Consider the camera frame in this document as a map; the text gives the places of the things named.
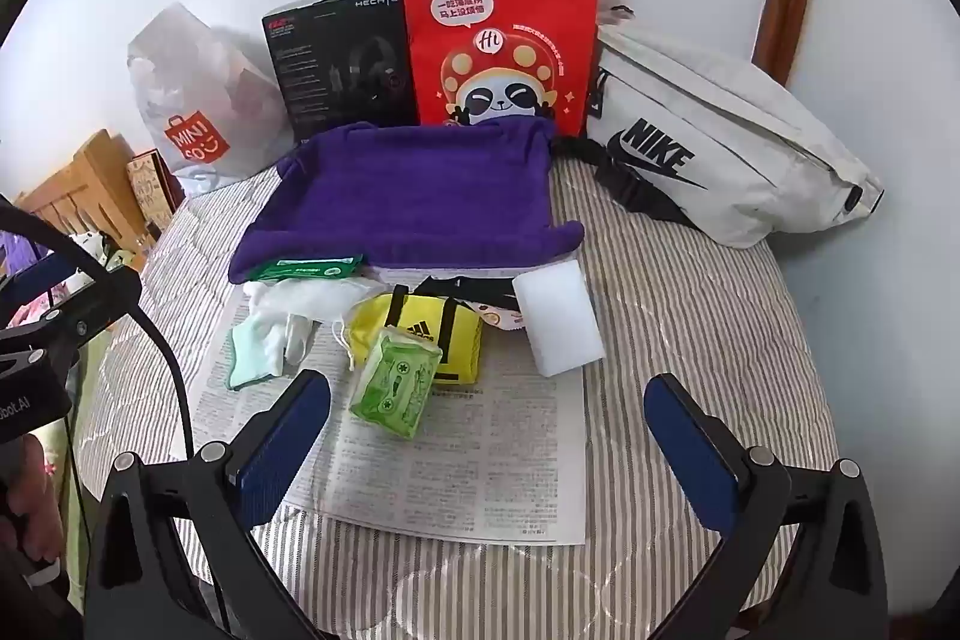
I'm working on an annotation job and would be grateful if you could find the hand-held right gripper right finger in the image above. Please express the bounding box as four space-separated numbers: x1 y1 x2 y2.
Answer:
643 372 890 640

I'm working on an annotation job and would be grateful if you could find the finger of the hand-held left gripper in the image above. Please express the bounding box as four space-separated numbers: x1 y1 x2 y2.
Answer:
0 250 145 360

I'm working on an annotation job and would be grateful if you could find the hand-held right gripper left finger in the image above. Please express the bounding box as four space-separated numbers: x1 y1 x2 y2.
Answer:
82 368 332 640

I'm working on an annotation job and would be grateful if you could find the green tissue pack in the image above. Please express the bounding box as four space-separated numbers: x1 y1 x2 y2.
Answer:
349 326 443 440

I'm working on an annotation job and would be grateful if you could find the translucent drawstring pouch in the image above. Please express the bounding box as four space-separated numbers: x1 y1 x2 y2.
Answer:
241 276 376 375

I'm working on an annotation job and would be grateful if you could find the green wipes packet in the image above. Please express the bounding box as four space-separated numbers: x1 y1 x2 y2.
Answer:
247 254 366 283

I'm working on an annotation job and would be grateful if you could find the white sponge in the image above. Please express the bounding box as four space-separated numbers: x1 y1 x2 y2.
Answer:
512 260 606 378

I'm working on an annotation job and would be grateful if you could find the yellow pouch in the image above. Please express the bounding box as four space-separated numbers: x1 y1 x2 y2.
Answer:
346 286 485 386

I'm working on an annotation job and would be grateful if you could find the black watch strap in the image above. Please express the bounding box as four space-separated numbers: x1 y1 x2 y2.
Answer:
412 275 518 304

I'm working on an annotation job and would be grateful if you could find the fruit print packet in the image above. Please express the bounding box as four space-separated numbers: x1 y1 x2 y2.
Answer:
480 302 526 332

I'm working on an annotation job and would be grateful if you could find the person's left forearm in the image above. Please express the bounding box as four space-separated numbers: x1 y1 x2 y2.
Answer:
0 569 87 640

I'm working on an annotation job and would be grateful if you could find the person's left hand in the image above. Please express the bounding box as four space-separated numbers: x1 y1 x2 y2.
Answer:
0 436 72 585

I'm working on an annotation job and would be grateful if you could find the newspaper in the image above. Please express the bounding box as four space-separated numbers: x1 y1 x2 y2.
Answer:
184 269 587 547

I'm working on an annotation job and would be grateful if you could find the white plastic shopping bag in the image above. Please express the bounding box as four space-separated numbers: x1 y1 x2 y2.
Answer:
126 1 297 195

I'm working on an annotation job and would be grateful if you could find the purple towel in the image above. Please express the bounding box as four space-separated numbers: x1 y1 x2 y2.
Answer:
229 117 586 285

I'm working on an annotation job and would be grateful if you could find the black headset box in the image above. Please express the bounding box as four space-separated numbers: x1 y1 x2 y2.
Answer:
261 0 421 145

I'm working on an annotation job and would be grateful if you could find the white waist bag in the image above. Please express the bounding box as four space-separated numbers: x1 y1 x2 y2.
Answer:
555 6 886 250

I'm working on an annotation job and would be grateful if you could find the red paper bag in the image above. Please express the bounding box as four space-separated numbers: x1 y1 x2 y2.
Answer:
400 0 602 137

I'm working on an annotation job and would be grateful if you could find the black cable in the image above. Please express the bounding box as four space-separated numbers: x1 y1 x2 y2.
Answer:
0 201 230 640

